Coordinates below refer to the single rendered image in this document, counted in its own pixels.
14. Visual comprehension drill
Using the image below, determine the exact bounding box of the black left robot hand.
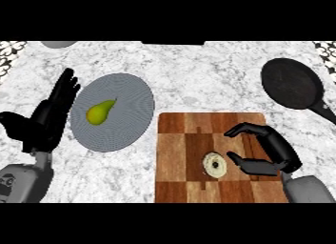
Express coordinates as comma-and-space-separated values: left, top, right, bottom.
0, 67, 81, 154

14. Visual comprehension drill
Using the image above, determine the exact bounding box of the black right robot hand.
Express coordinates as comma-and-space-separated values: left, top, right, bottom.
223, 122, 304, 176

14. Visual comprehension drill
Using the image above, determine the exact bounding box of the brown wooden cutting board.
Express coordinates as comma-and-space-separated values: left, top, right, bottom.
154, 112, 291, 204

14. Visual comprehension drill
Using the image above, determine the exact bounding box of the black frying pan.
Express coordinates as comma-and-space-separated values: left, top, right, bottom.
260, 57, 336, 137

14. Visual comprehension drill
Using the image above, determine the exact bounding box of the green pear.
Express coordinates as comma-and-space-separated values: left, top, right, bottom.
84, 98, 118, 126

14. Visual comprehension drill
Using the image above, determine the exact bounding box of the round grey plate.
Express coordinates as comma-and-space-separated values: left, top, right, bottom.
70, 72, 156, 153

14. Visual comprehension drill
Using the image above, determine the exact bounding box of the grey round object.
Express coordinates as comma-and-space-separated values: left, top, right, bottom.
40, 41, 78, 50

